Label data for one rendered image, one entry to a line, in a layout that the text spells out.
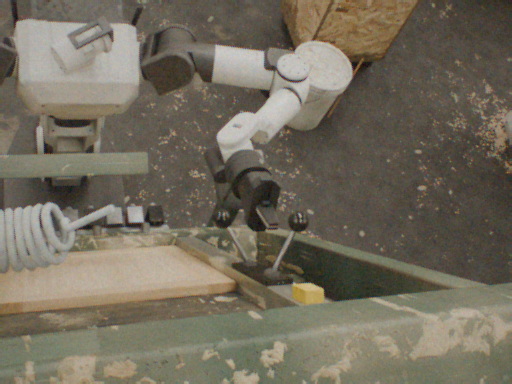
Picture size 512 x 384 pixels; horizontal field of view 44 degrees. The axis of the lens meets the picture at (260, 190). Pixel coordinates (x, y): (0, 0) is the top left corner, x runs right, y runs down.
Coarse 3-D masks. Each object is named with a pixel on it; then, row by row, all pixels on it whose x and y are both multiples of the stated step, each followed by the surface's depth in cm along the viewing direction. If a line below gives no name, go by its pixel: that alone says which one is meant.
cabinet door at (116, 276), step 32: (96, 256) 157; (128, 256) 156; (160, 256) 155; (192, 256) 152; (0, 288) 118; (32, 288) 119; (64, 288) 118; (96, 288) 116; (128, 288) 115; (160, 288) 115; (192, 288) 116; (224, 288) 118
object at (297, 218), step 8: (296, 216) 108; (304, 216) 108; (288, 224) 109; (296, 224) 108; (304, 224) 108; (288, 240) 108; (280, 256) 108; (280, 264) 108; (264, 272) 109; (272, 272) 107
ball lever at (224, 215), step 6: (216, 210) 117; (222, 210) 116; (216, 216) 116; (222, 216) 115; (228, 216) 116; (216, 222) 116; (222, 222) 115; (228, 222) 116; (222, 228) 116; (228, 228) 117; (228, 234) 118; (234, 234) 118; (234, 240) 118; (240, 246) 118; (240, 252) 118; (246, 258) 119; (246, 264) 118; (252, 264) 118
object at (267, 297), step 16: (176, 240) 172; (192, 240) 165; (208, 256) 139; (224, 256) 137; (224, 272) 127; (240, 288) 117; (256, 288) 108; (272, 288) 102; (288, 288) 102; (272, 304) 101; (288, 304) 94; (304, 304) 90
